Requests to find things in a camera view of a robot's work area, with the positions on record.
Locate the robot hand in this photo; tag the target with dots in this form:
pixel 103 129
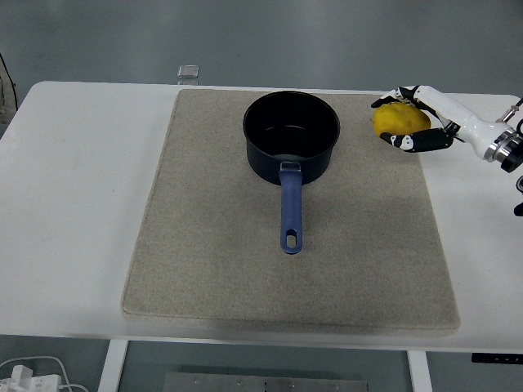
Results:
pixel 449 107

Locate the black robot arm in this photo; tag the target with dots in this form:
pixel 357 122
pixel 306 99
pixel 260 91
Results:
pixel 508 151

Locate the black table control panel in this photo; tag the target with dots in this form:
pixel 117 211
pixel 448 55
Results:
pixel 496 357

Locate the beige rectangular mat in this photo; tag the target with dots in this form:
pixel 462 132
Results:
pixel 229 253

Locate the white table leg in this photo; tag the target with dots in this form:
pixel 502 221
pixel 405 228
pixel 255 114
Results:
pixel 418 373
pixel 112 367

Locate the grey metal plate with screws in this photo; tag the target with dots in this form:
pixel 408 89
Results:
pixel 265 384

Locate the white power strip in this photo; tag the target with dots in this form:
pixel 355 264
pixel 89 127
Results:
pixel 28 381

